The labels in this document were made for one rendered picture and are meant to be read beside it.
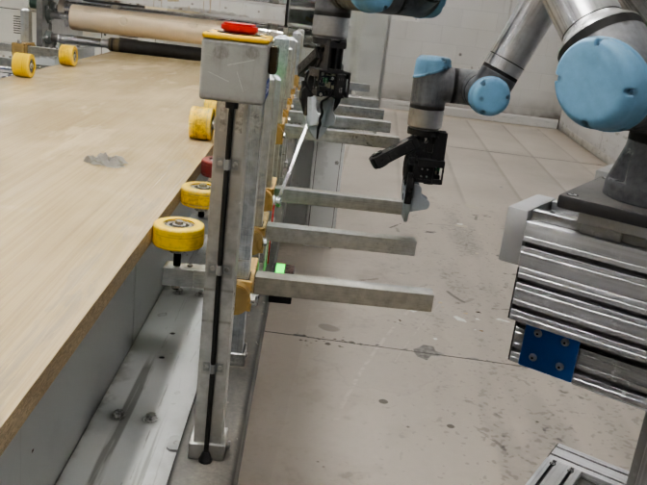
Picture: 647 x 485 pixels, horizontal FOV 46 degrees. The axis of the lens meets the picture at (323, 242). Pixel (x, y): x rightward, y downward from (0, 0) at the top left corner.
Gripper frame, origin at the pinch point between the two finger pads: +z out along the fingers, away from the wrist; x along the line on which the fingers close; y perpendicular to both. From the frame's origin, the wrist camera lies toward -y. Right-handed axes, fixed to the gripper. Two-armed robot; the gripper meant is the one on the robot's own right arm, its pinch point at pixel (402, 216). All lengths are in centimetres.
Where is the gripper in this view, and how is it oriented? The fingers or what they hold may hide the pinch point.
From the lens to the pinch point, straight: 172.7
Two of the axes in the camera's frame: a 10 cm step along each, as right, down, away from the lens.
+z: -1.0, 9.5, 3.0
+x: 0.0, -3.0, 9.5
